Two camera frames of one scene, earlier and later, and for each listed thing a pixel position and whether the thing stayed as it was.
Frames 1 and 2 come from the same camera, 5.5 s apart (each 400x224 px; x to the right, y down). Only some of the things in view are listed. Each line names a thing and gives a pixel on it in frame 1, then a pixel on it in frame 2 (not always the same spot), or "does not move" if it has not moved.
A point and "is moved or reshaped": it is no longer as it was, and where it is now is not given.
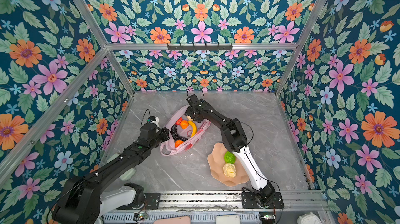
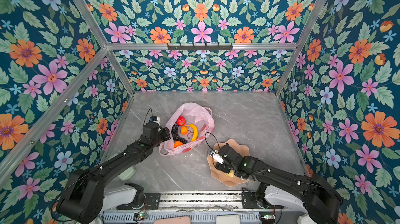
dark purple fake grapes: x=175 y=135 does not move
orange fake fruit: x=178 y=142 does not move
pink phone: x=185 y=220 does not move
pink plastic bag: x=169 y=147 is moved or reshaped
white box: x=228 y=219 does not move
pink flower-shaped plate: x=216 y=162 does not move
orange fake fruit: x=184 y=124 is moved or reshaped
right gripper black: x=188 y=112 -> x=221 y=168
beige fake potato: x=229 y=170 does not move
